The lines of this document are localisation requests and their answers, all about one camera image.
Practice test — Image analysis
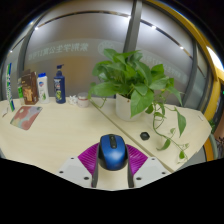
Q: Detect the dark blue pump bottle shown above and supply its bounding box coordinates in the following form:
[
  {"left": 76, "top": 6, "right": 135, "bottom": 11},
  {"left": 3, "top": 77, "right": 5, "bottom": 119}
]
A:
[{"left": 53, "top": 64, "right": 67, "bottom": 105}]

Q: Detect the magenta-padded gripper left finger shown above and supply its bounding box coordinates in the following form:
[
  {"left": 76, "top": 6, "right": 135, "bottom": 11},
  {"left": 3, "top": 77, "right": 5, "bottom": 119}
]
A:
[{"left": 54, "top": 142, "right": 101, "bottom": 189}]

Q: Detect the green plant white pot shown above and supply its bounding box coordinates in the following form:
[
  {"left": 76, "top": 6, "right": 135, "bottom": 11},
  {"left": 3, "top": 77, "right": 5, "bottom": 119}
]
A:
[{"left": 88, "top": 48, "right": 191, "bottom": 164}]

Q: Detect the white bottle blue cap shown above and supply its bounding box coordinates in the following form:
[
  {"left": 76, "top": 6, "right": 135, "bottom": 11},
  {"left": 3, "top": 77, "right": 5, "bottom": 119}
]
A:
[{"left": 37, "top": 72, "right": 51, "bottom": 105}]

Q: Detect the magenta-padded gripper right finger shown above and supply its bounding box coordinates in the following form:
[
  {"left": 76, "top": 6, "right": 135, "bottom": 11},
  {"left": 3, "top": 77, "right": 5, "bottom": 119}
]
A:
[{"left": 125, "top": 143, "right": 172, "bottom": 189}]

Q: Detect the blue computer mouse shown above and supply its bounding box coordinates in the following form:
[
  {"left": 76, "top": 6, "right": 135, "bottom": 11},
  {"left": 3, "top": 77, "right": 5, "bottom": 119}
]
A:
[{"left": 97, "top": 133, "right": 129, "bottom": 172}]

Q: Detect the brown cracker box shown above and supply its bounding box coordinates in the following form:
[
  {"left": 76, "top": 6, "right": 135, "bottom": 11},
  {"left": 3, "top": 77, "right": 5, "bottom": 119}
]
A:
[{"left": 20, "top": 69, "right": 40, "bottom": 106}]

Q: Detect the clear bottle green label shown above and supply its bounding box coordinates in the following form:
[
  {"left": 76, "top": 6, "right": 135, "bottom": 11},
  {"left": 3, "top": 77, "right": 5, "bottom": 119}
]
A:
[{"left": 17, "top": 77, "right": 26, "bottom": 106}]

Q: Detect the white green shuttlecock tube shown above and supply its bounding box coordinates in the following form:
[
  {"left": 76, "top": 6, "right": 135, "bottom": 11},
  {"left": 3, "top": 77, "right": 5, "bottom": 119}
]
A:
[{"left": 5, "top": 62, "right": 16, "bottom": 113}]

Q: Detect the crumpled white wrapper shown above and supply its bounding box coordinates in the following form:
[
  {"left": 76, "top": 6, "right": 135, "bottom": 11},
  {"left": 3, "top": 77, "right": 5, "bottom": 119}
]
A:
[{"left": 68, "top": 95, "right": 79, "bottom": 106}]

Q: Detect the black round desk grommet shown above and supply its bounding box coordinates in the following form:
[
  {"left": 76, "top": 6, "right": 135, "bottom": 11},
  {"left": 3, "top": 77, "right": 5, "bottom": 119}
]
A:
[{"left": 139, "top": 131, "right": 151, "bottom": 141}]

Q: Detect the pastel patterned mouse pad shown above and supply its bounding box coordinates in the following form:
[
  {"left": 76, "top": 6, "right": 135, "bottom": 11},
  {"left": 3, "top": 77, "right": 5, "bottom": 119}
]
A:
[{"left": 9, "top": 105, "right": 43, "bottom": 131}]

